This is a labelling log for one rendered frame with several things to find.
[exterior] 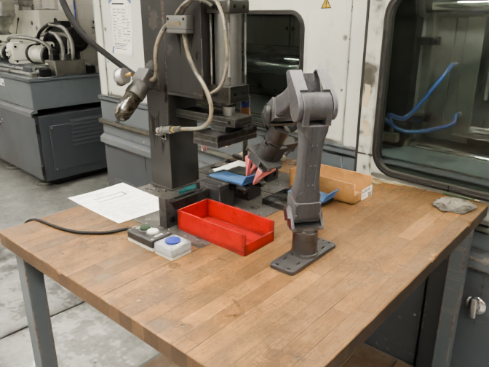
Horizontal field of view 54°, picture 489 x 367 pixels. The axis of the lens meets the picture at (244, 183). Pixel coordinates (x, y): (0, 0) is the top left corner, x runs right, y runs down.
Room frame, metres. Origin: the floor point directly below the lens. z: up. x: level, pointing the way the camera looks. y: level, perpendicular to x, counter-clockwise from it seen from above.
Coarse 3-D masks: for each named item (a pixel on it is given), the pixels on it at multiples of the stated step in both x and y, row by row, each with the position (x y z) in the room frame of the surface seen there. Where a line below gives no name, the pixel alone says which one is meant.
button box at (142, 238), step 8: (48, 224) 1.24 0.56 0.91; (144, 224) 1.19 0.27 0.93; (72, 232) 1.20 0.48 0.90; (80, 232) 1.19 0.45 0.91; (88, 232) 1.19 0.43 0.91; (96, 232) 1.19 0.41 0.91; (104, 232) 1.19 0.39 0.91; (112, 232) 1.19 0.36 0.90; (128, 232) 1.15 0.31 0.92; (136, 232) 1.14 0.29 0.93; (144, 232) 1.14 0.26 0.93; (160, 232) 1.14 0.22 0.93; (168, 232) 1.14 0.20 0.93; (136, 240) 1.13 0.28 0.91; (144, 240) 1.11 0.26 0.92; (152, 240) 1.09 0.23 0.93; (152, 248) 1.09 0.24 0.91
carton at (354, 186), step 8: (320, 168) 1.62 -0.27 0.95; (328, 168) 1.60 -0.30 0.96; (336, 168) 1.58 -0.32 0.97; (320, 176) 1.49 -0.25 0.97; (328, 176) 1.60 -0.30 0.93; (336, 176) 1.58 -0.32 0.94; (344, 176) 1.56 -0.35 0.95; (352, 176) 1.54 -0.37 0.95; (360, 176) 1.52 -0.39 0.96; (368, 176) 1.50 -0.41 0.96; (320, 184) 1.48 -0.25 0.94; (328, 184) 1.46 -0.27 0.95; (336, 184) 1.45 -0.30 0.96; (344, 184) 1.43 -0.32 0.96; (352, 184) 1.41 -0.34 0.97; (360, 184) 1.51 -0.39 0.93; (368, 184) 1.50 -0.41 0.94; (328, 192) 1.46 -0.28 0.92; (344, 192) 1.42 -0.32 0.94; (352, 192) 1.41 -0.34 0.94; (360, 192) 1.44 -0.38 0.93; (368, 192) 1.48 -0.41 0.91; (336, 200) 1.44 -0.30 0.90; (344, 200) 1.42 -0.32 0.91; (352, 200) 1.41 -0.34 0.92; (360, 200) 1.44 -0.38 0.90
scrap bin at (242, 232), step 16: (192, 208) 1.26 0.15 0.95; (208, 208) 1.31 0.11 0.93; (224, 208) 1.26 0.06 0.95; (192, 224) 1.18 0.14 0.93; (208, 224) 1.14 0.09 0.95; (224, 224) 1.24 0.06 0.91; (240, 224) 1.22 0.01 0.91; (256, 224) 1.18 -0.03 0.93; (272, 224) 1.15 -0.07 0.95; (208, 240) 1.14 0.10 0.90; (224, 240) 1.11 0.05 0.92; (240, 240) 1.07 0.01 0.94; (256, 240) 1.09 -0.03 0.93; (272, 240) 1.15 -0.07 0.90
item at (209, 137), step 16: (176, 112) 1.55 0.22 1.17; (192, 112) 1.50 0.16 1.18; (208, 112) 1.49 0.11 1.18; (224, 112) 1.43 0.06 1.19; (208, 128) 1.44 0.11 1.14; (224, 128) 1.39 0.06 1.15; (240, 128) 1.44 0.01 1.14; (256, 128) 1.47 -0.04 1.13; (208, 144) 1.36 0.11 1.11; (224, 144) 1.36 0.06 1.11
